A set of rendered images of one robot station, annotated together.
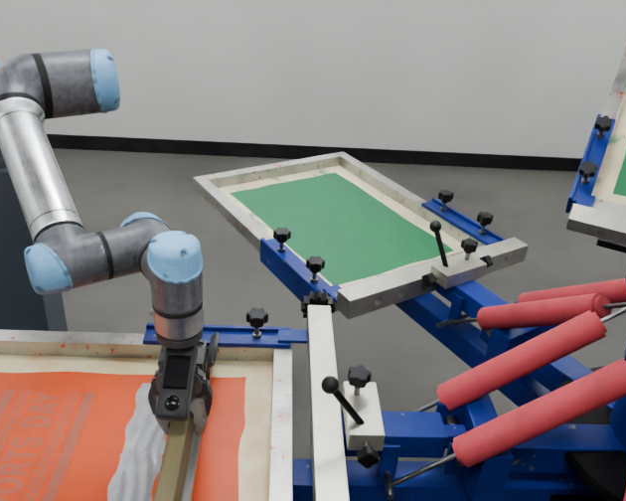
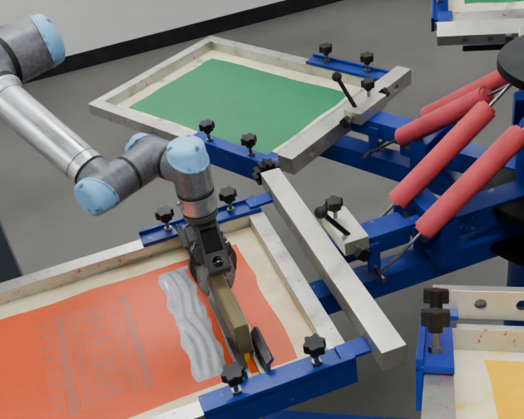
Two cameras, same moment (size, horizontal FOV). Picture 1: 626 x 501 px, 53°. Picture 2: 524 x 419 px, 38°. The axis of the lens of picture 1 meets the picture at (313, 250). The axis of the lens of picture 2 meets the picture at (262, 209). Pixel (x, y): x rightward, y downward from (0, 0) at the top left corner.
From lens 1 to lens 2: 0.62 m
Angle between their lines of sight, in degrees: 10
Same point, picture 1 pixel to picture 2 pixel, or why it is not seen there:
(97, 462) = (162, 335)
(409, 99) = not seen: outside the picture
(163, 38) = not seen: outside the picture
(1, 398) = (55, 323)
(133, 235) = (145, 150)
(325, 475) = (338, 276)
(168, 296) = (193, 184)
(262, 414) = (264, 263)
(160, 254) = (181, 155)
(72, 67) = (27, 37)
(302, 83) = not seen: outside the picture
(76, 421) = (126, 317)
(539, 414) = (468, 182)
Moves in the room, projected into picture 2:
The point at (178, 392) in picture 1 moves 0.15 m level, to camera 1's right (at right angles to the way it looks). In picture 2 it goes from (218, 253) to (290, 233)
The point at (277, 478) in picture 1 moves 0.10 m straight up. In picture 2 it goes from (302, 294) to (297, 258)
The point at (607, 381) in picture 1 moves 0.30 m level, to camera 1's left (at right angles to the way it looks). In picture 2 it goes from (506, 143) to (370, 179)
